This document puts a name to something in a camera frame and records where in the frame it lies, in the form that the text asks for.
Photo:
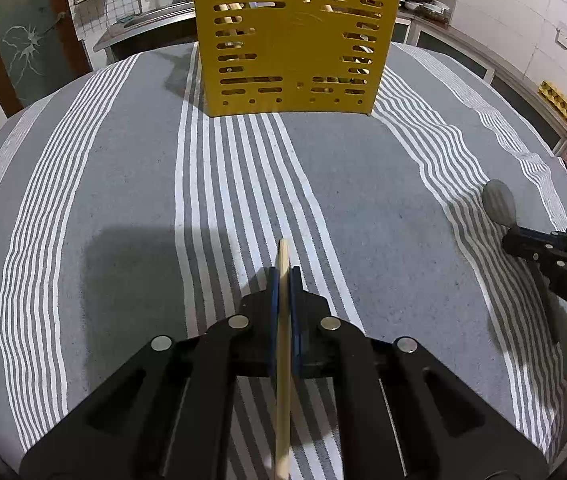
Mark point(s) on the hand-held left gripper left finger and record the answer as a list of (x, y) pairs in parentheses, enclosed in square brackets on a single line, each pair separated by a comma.
[(273, 320)]

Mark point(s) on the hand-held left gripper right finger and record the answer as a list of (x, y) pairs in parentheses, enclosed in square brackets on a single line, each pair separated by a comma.
[(296, 320)]

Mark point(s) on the grey spoon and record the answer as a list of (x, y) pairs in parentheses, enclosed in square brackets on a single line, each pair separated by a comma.
[(498, 202)]

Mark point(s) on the wooden chopstick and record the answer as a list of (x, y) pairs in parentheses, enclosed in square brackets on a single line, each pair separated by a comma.
[(228, 10), (327, 4), (283, 410)]

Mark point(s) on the yellow perforated utensil holder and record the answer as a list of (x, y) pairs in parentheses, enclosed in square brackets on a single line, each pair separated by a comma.
[(293, 85)]

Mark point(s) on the yellow egg tray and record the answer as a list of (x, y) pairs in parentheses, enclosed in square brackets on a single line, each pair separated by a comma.
[(558, 101)]

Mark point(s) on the grey white striped tablecloth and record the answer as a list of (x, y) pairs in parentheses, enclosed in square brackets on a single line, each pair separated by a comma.
[(113, 210)]

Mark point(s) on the pile of small bowls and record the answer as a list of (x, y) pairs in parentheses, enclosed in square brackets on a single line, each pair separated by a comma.
[(426, 7)]

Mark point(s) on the stainless steel sink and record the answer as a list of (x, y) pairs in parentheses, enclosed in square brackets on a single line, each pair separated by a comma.
[(153, 17)]

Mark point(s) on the brown door with frosted glass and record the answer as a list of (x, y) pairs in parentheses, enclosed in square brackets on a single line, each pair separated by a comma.
[(23, 45)]

